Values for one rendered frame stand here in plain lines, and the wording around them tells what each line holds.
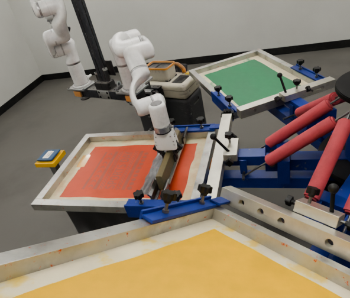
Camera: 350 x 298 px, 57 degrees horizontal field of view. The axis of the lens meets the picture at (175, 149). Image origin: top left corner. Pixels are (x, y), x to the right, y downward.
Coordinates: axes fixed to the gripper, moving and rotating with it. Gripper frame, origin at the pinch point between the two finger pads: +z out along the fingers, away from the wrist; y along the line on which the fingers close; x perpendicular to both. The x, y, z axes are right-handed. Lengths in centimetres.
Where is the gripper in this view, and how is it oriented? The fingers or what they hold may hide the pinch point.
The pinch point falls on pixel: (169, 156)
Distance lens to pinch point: 152.0
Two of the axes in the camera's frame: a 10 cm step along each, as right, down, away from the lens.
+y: -9.5, 0.3, 3.0
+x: -2.3, 6.0, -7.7
